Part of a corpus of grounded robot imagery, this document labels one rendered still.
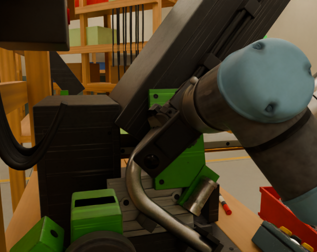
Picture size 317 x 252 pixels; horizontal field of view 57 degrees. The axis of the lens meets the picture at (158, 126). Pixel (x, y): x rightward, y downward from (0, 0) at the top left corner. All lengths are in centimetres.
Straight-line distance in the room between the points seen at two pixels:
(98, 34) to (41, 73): 244
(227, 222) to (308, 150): 59
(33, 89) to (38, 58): 13
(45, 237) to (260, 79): 25
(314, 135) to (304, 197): 6
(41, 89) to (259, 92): 116
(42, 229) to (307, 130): 28
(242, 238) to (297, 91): 58
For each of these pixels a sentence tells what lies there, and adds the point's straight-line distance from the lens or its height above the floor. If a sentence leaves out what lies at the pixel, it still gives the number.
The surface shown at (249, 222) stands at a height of 90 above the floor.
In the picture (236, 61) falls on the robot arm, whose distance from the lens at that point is 27.
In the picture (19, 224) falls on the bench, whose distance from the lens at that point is 96.
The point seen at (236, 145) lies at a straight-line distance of 81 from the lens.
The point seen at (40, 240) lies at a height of 115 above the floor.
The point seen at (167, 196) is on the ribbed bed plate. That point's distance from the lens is 63.
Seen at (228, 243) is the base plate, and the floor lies 90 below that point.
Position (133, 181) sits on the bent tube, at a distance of 56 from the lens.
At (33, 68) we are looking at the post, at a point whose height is 133.
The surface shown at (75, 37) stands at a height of 176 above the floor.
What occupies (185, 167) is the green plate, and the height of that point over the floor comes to 111.
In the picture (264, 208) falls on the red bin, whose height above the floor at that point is 86.
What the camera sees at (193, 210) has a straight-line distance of 60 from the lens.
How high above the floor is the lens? 130
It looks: 10 degrees down
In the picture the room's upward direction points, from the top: straight up
